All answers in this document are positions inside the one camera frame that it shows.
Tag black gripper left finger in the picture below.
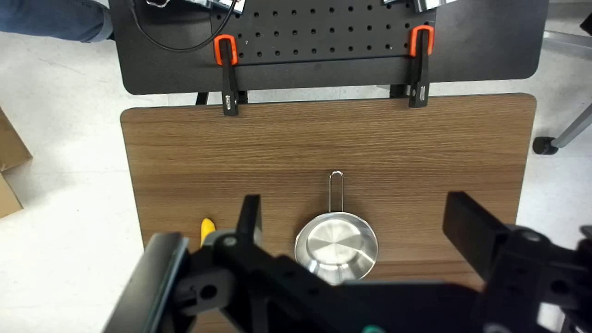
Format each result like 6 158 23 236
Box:
236 193 265 249

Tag short aluminium rail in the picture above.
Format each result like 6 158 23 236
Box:
145 0 251 16

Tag long aluminium rail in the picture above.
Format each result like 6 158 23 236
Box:
382 0 460 14

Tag silver metal pan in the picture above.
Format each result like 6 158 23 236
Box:
293 169 382 287

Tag black cable loop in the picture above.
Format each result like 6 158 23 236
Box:
125 0 240 56

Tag orange black bar clamp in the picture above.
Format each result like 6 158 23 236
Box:
212 34 243 119
408 25 438 110

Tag grey office chair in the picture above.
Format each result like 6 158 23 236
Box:
532 101 592 158

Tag yellow carrot plushie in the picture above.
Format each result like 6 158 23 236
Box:
199 217 219 247

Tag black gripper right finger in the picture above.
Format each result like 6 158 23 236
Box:
443 191 515 282

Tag blue jeans leg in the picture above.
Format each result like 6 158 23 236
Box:
0 0 116 45

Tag black perforated breadboard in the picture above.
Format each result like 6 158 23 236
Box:
210 0 441 65

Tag brown cardboard box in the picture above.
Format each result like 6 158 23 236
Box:
0 108 36 175
0 173 27 221

